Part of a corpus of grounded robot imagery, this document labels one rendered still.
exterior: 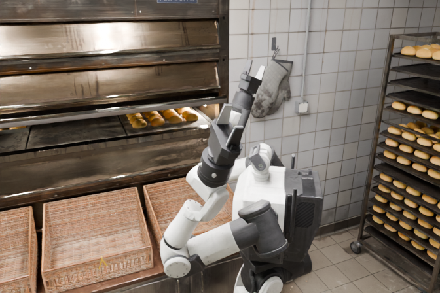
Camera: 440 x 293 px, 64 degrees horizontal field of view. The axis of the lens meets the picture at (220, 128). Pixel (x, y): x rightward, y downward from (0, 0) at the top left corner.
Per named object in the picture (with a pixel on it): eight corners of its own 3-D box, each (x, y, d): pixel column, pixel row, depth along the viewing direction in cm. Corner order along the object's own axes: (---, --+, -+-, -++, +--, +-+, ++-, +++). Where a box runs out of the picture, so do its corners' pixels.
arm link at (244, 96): (268, 82, 153) (258, 108, 155) (250, 76, 159) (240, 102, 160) (253, 76, 143) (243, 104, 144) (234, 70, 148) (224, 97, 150)
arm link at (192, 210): (199, 172, 97) (177, 207, 101) (220, 194, 92) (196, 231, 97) (213, 170, 102) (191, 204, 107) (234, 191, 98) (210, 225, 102)
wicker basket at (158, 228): (144, 220, 242) (141, 184, 233) (220, 202, 264) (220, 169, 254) (164, 267, 200) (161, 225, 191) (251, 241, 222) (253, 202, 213)
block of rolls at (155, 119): (120, 106, 289) (119, 99, 287) (177, 100, 306) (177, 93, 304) (133, 130, 236) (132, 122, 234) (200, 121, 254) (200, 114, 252)
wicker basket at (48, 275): (49, 241, 222) (42, 202, 213) (140, 221, 242) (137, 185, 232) (44, 297, 180) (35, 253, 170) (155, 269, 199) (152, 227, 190)
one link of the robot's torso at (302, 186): (310, 229, 151) (317, 152, 138) (316, 289, 119) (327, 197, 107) (240, 222, 156) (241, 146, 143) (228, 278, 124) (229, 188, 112)
